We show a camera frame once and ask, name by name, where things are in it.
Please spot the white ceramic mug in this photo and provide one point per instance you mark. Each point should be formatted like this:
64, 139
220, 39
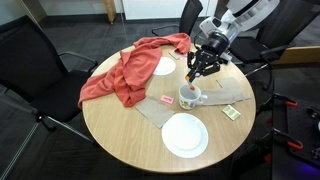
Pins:
188, 96

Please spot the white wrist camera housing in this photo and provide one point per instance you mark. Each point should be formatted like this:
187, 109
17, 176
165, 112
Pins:
213, 24

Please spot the pink eraser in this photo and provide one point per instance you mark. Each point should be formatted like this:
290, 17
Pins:
167, 99

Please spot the white round plate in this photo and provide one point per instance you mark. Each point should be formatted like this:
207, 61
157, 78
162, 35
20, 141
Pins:
164, 66
185, 135

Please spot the red towel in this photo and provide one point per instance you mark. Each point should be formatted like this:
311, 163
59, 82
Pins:
133, 73

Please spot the pink packet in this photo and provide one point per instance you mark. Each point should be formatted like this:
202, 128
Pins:
182, 58

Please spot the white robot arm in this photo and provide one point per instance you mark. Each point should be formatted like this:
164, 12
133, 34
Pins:
253, 13

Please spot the black office chair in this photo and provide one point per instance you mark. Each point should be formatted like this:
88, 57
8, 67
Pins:
293, 20
188, 15
33, 66

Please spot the wooden post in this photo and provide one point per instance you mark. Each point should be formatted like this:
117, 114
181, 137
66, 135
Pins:
110, 10

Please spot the small yellow block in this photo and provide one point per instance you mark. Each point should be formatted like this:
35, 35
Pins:
231, 112

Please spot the black mounting board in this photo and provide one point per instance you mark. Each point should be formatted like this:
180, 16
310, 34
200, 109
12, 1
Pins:
296, 123

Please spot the orange black clamp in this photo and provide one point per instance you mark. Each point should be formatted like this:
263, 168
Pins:
286, 101
293, 145

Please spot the white marker with orange tip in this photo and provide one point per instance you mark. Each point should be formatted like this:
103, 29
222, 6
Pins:
191, 87

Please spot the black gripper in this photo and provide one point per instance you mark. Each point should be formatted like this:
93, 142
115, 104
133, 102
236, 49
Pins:
208, 58

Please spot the brown paper napkin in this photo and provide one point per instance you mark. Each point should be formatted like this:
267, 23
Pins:
153, 111
223, 96
174, 55

